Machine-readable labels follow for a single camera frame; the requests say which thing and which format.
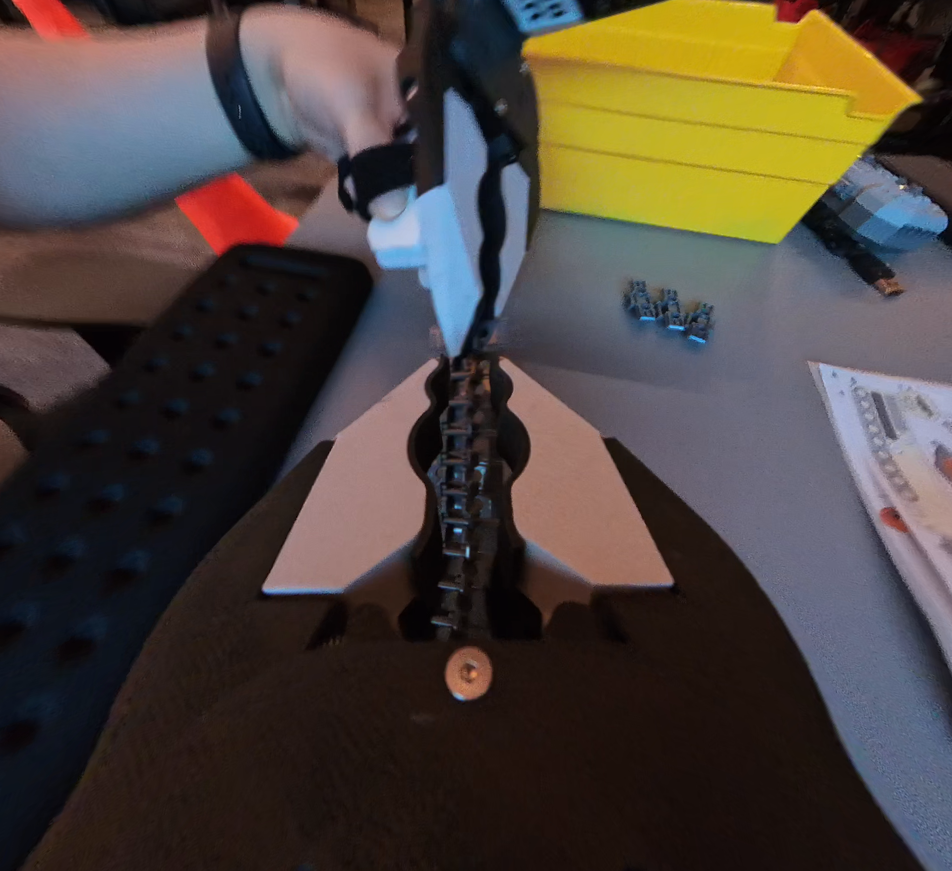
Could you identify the person's left hand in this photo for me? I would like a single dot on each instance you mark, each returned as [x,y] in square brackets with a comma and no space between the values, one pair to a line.
[327,83]

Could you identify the grey orange toy robot model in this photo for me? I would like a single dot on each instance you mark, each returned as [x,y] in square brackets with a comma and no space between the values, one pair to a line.
[885,216]

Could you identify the open instruction booklet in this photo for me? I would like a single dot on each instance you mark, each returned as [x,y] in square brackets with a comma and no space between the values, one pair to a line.
[900,477]

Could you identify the yellow plastic bin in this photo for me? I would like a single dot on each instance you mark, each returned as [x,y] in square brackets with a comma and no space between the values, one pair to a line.
[669,142]

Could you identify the black perforated chair back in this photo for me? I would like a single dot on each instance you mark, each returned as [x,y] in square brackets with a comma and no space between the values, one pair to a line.
[149,440]

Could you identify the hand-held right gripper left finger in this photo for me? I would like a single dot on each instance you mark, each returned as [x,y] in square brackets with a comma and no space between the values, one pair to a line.
[357,514]

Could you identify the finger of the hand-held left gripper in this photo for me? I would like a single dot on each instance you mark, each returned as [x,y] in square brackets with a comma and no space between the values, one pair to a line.
[457,254]
[517,239]

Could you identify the grey desk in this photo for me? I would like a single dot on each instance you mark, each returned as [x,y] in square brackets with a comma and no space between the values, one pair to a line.
[669,402]

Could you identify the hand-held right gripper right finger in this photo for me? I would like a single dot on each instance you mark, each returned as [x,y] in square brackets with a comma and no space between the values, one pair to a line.
[587,514]

